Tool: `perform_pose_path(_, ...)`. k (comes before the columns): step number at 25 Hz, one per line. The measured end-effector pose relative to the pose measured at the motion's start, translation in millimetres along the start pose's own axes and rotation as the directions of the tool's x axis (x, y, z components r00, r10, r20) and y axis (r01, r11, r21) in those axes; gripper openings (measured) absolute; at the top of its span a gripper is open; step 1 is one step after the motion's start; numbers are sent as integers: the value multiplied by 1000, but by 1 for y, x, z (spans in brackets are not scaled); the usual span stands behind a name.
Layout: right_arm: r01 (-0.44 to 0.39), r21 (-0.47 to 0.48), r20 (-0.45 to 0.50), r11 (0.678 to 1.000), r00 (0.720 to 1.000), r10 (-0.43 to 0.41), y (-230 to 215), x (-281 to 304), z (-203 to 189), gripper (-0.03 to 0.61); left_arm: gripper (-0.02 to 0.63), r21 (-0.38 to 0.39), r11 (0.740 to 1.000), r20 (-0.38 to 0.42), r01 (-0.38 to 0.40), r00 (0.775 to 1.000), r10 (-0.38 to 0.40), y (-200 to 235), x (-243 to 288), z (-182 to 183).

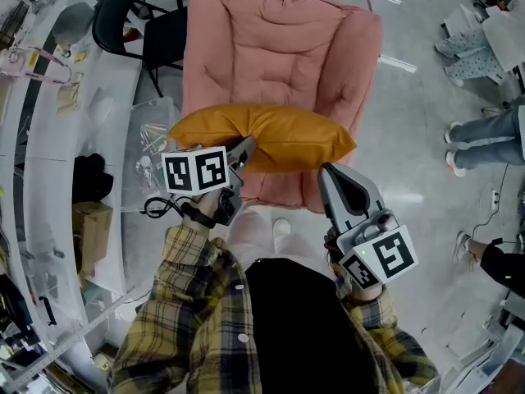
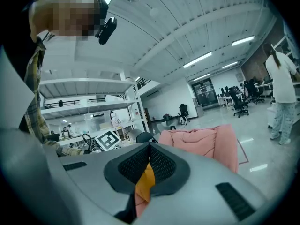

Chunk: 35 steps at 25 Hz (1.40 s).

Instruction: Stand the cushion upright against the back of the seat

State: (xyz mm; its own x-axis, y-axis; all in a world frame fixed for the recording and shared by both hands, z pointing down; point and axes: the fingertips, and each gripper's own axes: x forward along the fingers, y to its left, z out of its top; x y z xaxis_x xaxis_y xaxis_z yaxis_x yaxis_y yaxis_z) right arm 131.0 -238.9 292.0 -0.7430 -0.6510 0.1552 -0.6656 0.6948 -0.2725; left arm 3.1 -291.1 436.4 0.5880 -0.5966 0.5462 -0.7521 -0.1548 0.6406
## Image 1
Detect black floor cable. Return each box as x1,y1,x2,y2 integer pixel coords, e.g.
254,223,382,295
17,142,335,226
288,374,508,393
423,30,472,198
471,164,509,237

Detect orange cushion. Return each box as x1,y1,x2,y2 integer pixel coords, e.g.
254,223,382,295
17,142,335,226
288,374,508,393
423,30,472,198
167,103,357,176

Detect black wristband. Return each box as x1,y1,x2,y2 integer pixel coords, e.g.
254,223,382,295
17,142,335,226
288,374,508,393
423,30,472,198
182,203,217,230

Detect pile of plastic utensils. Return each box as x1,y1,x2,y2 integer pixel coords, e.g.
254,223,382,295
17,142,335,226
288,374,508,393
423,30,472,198
137,123,169,188

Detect person's right forearm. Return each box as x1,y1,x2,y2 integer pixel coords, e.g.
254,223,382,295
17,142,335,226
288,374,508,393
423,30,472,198
334,283,440,394

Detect person's torso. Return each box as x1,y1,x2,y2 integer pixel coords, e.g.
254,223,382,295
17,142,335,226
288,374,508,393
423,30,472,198
244,259,370,394

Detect bundle of wooden sticks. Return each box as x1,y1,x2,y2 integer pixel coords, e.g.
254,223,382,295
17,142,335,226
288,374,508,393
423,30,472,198
56,82,83,117

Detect black cloth bundle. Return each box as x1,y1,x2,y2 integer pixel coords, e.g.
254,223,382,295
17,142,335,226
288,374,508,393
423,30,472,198
73,153,115,204

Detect person's left hand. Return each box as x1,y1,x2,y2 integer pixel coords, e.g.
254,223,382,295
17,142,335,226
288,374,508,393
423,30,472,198
191,190,223,222

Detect black plastic handle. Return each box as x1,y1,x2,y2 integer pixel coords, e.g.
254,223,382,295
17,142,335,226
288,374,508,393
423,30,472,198
36,295,58,327

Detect person's white shoe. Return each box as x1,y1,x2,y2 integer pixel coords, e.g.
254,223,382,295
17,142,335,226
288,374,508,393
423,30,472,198
272,218,292,241

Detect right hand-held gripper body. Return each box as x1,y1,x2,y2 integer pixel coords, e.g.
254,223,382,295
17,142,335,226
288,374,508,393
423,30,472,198
326,209,420,291

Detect black folding chair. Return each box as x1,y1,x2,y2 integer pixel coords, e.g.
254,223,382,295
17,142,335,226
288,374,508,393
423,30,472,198
92,0,189,98

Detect brown cardboard box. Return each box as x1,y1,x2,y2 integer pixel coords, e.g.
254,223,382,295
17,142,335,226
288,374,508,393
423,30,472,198
72,201,114,278

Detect pink padded armchair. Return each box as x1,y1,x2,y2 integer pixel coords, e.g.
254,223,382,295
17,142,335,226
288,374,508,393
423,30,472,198
180,0,383,215

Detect person's legs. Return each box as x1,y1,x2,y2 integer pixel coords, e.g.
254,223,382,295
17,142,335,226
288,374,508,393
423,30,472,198
227,209,333,273

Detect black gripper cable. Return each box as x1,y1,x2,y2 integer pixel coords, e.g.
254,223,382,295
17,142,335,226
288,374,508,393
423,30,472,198
143,197,185,220

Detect pink strap bag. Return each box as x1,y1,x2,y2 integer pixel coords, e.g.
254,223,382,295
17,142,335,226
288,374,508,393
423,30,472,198
0,46,73,85

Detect clear plastic storage bin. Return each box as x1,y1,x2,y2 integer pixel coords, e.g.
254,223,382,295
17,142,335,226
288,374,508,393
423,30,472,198
121,96,184,213

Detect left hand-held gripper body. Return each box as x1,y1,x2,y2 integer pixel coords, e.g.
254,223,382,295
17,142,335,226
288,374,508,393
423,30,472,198
162,142,246,228

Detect person's left forearm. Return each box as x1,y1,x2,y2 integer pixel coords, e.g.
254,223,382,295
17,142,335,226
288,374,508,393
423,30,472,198
108,213,247,394

